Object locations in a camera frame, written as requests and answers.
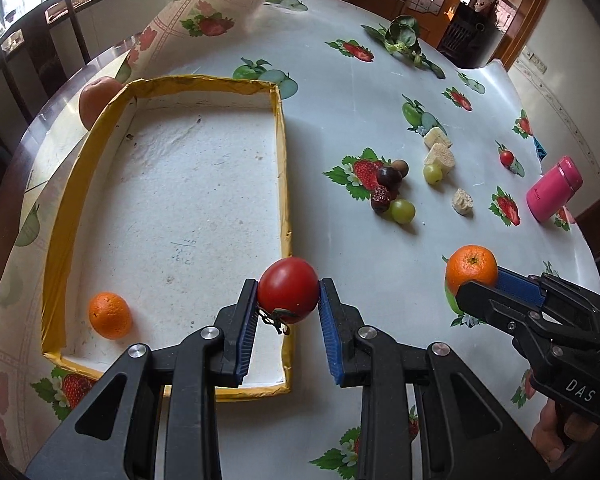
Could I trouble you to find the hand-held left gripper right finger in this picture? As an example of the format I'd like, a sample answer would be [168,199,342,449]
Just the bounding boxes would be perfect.
[317,277,551,480]

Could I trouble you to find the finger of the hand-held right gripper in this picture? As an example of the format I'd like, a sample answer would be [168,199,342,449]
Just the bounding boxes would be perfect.
[496,266,547,312]
[456,281,542,337]

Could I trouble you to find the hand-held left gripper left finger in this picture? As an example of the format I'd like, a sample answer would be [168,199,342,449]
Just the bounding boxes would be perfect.
[25,279,261,480]

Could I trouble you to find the orange mandarin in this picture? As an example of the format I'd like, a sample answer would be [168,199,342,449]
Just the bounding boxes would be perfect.
[88,292,132,340]
[445,244,499,302]

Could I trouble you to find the red tomato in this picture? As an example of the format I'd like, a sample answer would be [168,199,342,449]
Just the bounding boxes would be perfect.
[256,257,321,336]

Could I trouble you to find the dark red date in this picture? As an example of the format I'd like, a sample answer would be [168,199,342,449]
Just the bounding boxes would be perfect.
[370,186,392,214]

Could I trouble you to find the yellow-edged white foam box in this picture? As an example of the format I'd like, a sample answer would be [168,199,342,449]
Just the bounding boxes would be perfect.
[40,75,294,403]

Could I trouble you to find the pale yellow food chunk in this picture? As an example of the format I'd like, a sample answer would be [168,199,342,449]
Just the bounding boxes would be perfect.
[424,143,456,175]
[423,127,453,149]

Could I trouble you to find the dark purple grape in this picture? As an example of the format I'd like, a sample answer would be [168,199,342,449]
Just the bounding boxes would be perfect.
[377,166,403,190]

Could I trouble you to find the person's right hand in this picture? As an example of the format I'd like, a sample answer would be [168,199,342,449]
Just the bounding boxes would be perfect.
[529,402,578,467]

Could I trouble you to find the small pale food chunk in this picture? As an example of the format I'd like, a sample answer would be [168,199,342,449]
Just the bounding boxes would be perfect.
[452,188,475,217]

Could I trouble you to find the pink thermos bottle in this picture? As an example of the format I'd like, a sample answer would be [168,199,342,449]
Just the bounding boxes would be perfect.
[525,156,585,222]

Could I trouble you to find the fruit-printed tablecloth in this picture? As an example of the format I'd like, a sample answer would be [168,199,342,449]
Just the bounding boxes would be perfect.
[0,0,600,480]

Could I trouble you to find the black heater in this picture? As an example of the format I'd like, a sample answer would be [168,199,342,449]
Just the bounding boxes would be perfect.
[437,1,503,68]

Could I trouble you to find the red apple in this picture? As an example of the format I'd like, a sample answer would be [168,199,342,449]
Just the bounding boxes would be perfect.
[78,76,126,131]

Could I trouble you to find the green leafy vegetable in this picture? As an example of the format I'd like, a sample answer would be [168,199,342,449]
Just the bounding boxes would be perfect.
[362,15,446,80]

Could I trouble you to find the dark wooden chair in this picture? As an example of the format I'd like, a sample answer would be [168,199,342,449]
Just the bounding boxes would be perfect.
[0,0,92,128]

